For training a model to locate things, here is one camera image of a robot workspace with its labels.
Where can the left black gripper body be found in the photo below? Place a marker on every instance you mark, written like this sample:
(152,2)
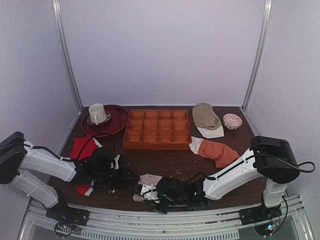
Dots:
(122,173)

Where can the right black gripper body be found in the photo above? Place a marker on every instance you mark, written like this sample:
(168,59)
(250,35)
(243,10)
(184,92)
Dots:
(139,189)

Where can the mauve underwear white waistband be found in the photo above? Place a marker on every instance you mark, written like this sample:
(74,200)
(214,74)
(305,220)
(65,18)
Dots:
(147,181)

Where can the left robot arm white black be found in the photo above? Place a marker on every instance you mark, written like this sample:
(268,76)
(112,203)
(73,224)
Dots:
(88,165)

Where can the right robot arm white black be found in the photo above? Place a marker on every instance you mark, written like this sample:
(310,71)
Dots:
(267,157)

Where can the red underwear white trim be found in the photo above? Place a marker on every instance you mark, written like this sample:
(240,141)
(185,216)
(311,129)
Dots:
(82,148)

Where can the orange underwear white waistband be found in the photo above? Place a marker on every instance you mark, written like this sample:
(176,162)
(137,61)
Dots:
(220,153)

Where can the khaki underwear cream waistband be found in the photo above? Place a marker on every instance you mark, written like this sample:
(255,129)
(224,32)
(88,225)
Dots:
(207,122)

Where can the orange wooden compartment tray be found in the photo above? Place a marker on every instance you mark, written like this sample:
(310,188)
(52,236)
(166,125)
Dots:
(157,129)

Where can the dark red bowl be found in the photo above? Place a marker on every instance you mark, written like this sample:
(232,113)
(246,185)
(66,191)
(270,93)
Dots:
(119,117)

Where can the dark saucer plate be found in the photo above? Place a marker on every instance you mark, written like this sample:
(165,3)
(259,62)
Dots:
(108,117)

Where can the cream ceramic mug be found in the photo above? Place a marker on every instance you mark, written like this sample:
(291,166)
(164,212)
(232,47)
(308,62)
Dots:
(97,113)

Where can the pink patterned small bowl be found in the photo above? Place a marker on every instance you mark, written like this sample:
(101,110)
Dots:
(232,121)

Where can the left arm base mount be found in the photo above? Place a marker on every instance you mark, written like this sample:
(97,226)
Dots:
(67,219)

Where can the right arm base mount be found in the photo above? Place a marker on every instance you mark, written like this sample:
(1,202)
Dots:
(262,219)

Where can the right aluminium frame post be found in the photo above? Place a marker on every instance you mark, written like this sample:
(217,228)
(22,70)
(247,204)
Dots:
(261,46)

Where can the aluminium frame post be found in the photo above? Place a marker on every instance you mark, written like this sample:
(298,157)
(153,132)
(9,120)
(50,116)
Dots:
(261,46)
(56,4)

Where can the left aluminium frame post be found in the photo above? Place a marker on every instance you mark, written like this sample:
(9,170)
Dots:
(56,4)

